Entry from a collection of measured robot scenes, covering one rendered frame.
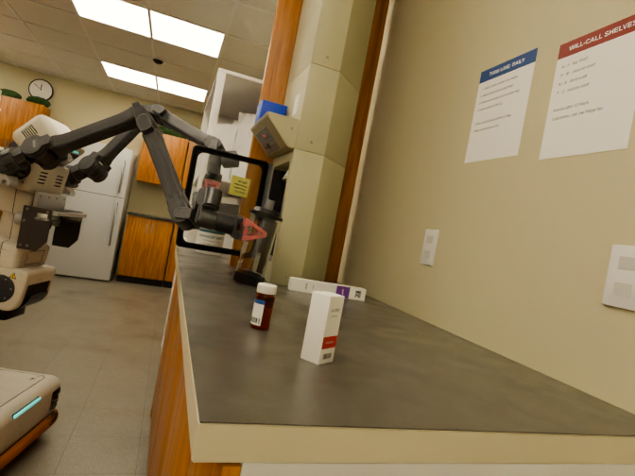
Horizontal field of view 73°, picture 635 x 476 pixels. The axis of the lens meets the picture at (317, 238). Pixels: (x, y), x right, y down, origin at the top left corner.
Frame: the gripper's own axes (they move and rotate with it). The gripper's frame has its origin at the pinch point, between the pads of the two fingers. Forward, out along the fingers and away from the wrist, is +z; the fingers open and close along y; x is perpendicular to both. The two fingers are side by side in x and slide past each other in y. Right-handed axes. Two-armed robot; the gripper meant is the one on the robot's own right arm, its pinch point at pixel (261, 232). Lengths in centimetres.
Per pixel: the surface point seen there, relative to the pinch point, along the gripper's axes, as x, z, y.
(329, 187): -21.5, 23.4, 17.5
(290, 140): -32.5, 3.7, 11.5
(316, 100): -48, 9, 12
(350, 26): -77, 15, 15
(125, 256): 103, -78, 505
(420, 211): -21, 50, -5
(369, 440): 14, -1, -95
